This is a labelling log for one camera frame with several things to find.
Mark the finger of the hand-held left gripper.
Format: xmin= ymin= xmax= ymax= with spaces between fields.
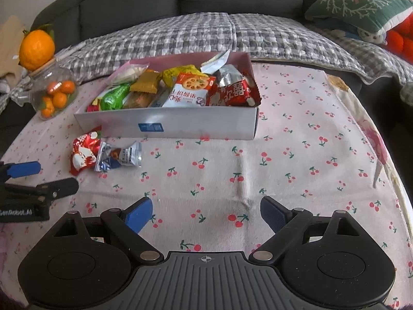
xmin=5 ymin=177 xmax=80 ymax=205
xmin=0 ymin=161 xmax=41 ymax=183

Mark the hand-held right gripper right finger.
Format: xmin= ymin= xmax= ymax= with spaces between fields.
xmin=250 ymin=196 xmax=362 ymax=265

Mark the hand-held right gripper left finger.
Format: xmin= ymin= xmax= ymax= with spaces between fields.
xmin=53 ymin=197 xmax=163 ymax=265

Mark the silver and blue snack packet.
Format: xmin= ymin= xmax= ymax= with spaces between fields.
xmin=94 ymin=141 xmax=142 ymax=172

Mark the pink cardboard box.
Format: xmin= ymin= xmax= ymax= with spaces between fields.
xmin=74 ymin=52 xmax=260 ymax=141

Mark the green snack packet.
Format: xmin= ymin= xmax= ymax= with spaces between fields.
xmin=88 ymin=83 xmax=131 ymax=112

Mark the orange and silver snack packet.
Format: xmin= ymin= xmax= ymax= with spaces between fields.
xmin=122 ymin=91 xmax=155 ymax=109

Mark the small white bread packet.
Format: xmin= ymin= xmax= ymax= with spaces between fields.
xmin=108 ymin=65 xmax=150 ymax=86

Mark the gold snack packet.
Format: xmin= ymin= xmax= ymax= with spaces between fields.
xmin=130 ymin=70 xmax=162 ymax=94

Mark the white cookie print snack packet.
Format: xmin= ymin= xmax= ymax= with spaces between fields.
xmin=162 ymin=73 xmax=217 ymax=108

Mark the yellow snack packet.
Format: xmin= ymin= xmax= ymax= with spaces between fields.
xmin=160 ymin=65 xmax=210 ymax=88

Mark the cherry print tablecloth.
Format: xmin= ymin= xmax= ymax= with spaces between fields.
xmin=0 ymin=61 xmax=413 ymax=310

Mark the cluster of small oranges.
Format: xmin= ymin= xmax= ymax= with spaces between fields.
xmin=39 ymin=80 xmax=76 ymax=118

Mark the glass jar with spout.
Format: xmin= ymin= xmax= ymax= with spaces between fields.
xmin=20 ymin=60 xmax=80 ymax=121

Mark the cork jar lid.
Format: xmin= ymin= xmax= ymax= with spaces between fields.
xmin=30 ymin=59 xmax=57 ymax=77

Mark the large orange with leaves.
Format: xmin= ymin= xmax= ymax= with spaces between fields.
xmin=19 ymin=24 xmax=55 ymax=71

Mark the floral cloth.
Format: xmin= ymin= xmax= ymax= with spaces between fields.
xmin=326 ymin=71 xmax=392 ymax=189

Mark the beige plush cloth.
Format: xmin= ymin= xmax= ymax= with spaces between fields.
xmin=0 ymin=14 xmax=33 ymax=78

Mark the grey plaid blanket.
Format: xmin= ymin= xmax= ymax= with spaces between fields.
xmin=0 ymin=12 xmax=413 ymax=110

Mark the blue plush doll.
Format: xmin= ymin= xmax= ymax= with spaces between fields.
xmin=323 ymin=18 xmax=388 ymax=46

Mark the orange plush toy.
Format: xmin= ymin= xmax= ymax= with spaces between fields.
xmin=385 ymin=16 xmax=413 ymax=65

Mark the green embroidered cushion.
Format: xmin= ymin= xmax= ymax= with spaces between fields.
xmin=305 ymin=0 xmax=413 ymax=34

